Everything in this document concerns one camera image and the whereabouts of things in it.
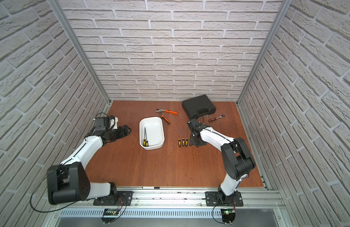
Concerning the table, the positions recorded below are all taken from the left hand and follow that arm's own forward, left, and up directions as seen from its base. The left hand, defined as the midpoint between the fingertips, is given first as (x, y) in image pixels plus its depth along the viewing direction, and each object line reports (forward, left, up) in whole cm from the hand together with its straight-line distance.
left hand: (127, 129), depth 88 cm
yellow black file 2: (-3, -9, -10) cm, 14 cm away
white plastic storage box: (+8, -15, -12) cm, 20 cm away
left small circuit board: (-44, +4, -15) cm, 47 cm away
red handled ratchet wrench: (+19, -68, -10) cm, 71 cm away
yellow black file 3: (-3, -11, -11) cm, 15 cm away
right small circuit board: (-45, -58, -12) cm, 75 cm away
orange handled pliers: (+26, -18, -11) cm, 34 cm away
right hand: (-5, -46, -8) cm, 47 cm away
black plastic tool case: (+27, -49, -6) cm, 56 cm away
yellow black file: (-3, -36, -10) cm, 38 cm away
